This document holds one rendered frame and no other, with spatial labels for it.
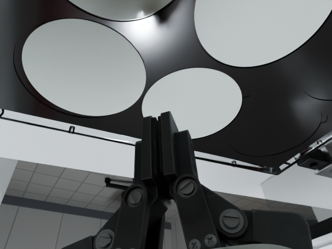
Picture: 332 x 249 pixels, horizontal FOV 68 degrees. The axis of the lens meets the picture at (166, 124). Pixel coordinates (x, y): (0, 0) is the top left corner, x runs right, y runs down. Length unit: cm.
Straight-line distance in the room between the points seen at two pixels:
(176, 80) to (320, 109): 16
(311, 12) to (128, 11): 13
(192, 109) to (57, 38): 13
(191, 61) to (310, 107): 14
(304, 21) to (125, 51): 14
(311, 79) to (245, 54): 7
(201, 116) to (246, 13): 11
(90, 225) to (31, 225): 55
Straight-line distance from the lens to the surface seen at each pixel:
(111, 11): 19
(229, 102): 25
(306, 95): 28
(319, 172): 41
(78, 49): 21
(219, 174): 54
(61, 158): 48
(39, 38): 21
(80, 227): 282
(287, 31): 22
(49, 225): 275
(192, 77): 22
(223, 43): 21
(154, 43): 20
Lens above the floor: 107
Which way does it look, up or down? 41 degrees down
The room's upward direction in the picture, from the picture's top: 176 degrees clockwise
